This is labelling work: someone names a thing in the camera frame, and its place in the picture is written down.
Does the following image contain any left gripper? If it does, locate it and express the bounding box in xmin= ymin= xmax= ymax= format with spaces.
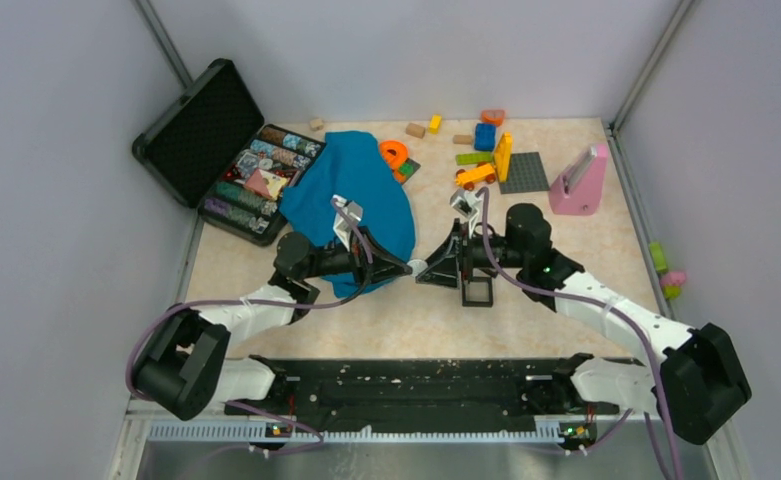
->
xmin=302 ymin=224 xmax=412 ymax=290

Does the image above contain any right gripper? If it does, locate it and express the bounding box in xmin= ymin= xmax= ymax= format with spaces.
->
xmin=417 ymin=219 xmax=527 ymax=289

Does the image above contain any blue garment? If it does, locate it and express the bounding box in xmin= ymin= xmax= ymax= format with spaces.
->
xmin=279 ymin=130 xmax=416 ymax=264

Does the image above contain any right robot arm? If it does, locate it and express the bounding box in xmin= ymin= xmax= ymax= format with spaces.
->
xmin=416 ymin=203 xmax=752 ymax=445

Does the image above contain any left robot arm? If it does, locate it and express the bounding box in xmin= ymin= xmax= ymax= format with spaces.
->
xmin=125 ymin=227 xmax=413 ymax=420

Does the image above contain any small green brick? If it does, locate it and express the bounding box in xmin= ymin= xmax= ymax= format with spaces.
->
xmin=396 ymin=162 xmax=415 ymax=178

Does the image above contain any yellow toy car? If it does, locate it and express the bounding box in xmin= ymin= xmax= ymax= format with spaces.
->
xmin=455 ymin=163 xmax=498 ymax=191

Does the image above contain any orange letter e toy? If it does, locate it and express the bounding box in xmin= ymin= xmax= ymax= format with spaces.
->
xmin=378 ymin=140 xmax=409 ymax=184

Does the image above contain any green flat brick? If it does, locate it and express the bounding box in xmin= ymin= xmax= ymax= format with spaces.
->
xmin=455 ymin=152 xmax=493 ymax=166

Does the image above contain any wooden block by blue brick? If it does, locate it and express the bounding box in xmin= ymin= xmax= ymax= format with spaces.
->
xmin=452 ymin=135 xmax=474 ymax=145

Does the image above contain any yellow tall brick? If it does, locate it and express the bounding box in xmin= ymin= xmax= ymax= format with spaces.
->
xmin=493 ymin=132 xmax=513 ymax=183

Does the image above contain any wooden block centre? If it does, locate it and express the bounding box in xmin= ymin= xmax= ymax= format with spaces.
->
xmin=405 ymin=122 xmax=427 ymax=139

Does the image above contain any small yellow brick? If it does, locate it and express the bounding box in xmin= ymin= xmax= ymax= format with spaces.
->
xmin=427 ymin=114 xmax=442 ymax=135

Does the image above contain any blue brick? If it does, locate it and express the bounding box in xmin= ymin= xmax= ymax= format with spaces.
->
xmin=473 ymin=123 xmax=497 ymax=152

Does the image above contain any wooden block left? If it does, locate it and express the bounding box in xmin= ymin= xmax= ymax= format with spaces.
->
xmin=309 ymin=118 xmax=325 ymax=131

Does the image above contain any pink stand with tablet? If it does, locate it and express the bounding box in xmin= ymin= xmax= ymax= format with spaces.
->
xmin=548 ymin=143 xmax=610 ymax=216

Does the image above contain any orange curved brick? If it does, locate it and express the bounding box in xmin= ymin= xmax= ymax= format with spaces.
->
xmin=480 ymin=109 xmax=506 ymax=127

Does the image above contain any black poker chip case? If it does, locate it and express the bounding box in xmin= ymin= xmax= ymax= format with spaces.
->
xmin=131 ymin=58 xmax=326 ymax=246

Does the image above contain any green pink toy outside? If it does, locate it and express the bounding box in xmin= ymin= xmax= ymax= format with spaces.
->
xmin=648 ymin=241 xmax=687 ymax=300

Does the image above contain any black square frame lower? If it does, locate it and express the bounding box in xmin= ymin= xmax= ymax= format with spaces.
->
xmin=461 ymin=276 xmax=494 ymax=308

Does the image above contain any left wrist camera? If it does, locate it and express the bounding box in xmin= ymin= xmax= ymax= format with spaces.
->
xmin=331 ymin=195 xmax=363 ymax=250

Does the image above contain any small grey base plate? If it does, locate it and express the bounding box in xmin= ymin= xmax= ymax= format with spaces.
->
xmin=393 ymin=158 xmax=420 ymax=184

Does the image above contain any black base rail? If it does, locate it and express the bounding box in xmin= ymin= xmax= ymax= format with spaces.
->
xmin=237 ymin=358 xmax=621 ymax=434

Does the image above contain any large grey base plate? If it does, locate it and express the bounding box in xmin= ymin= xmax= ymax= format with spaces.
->
xmin=499 ymin=152 xmax=550 ymax=195

